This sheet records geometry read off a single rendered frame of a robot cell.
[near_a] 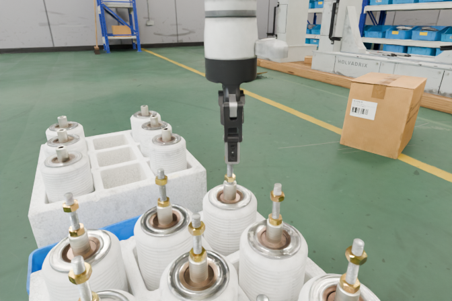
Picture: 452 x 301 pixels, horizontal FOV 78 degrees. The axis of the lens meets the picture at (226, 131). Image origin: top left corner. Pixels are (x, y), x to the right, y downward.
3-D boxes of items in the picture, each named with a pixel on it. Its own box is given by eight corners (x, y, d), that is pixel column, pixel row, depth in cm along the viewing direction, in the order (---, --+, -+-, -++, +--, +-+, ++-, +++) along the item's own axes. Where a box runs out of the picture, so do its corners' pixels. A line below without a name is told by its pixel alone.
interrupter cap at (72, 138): (79, 134, 77) (79, 132, 77) (81, 144, 71) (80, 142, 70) (48, 139, 74) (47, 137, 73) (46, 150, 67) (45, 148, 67)
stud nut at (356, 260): (368, 266, 27) (370, 259, 27) (351, 266, 27) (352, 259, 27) (359, 250, 29) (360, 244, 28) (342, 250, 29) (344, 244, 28)
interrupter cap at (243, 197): (253, 211, 46) (253, 208, 45) (206, 211, 46) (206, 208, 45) (249, 186, 53) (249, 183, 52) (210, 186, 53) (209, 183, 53)
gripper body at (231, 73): (205, 48, 43) (208, 106, 47) (202, 55, 36) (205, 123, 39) (253, 48, 44) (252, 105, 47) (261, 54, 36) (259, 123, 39)
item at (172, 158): (181, 185, 85) (177, 130, 79) (194, 201, 78) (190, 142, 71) (150, 193, 81) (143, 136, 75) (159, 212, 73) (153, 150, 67)
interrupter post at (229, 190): (237, 202, 48) (237, 186, 47) (222, 202, 48) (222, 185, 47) (236, 194, 50) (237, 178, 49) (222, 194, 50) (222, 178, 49)
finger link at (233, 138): (227, 127, 40) (227, 158, 42) (227, 136, 38) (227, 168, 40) (237, 127, 40) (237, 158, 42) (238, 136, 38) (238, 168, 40)
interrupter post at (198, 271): (212, 278, 34) (212, 258, 33) (195, 289, 33) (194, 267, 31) (202, 265, 36) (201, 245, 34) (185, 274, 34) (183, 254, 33)
